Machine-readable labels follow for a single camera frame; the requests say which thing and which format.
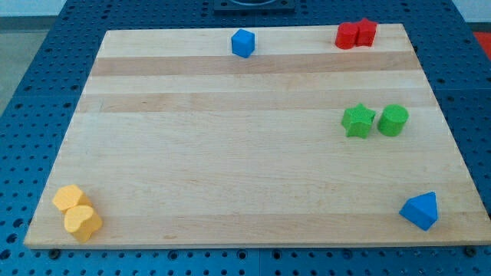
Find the blue triangle block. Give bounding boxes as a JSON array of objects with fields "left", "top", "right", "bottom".
[{"left": 399, "top": 192, "right": 439, "bottom": 231}]

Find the blue cube block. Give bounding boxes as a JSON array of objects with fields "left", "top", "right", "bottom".
[{"left": 231, "top": 29, "right": 255, "bottom": 58}]

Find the yellow hexagon block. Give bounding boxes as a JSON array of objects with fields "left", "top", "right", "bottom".
[{"left": 52, "top": 185, "right": 93, "bottom": 214}]

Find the red star block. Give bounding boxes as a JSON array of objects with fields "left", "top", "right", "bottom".
[{"left": 356, "top": 18, "right": 378, "bottom": 47}]

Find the green star block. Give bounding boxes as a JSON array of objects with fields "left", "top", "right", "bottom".
[{"left": 341, "top": 103, "right": 376, "bottom": 139}]

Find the yellow heart block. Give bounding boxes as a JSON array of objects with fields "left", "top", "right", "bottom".
[{"left": 64, "top": 205, "right": 103, "bottom": 243}]

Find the green cylinder block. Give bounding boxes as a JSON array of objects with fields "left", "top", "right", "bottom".
[{"left": 377, "top": 104, "right": 409, "bottom": 136}]

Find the wooden board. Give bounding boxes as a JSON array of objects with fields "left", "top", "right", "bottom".
[{"left": 25, "top": 24, "right": 490, "bottom": 250}]

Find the red cylinder block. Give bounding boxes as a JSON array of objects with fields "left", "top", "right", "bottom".
[{"left": 335, "top": 22, "right": 358, "bottom": 50}]

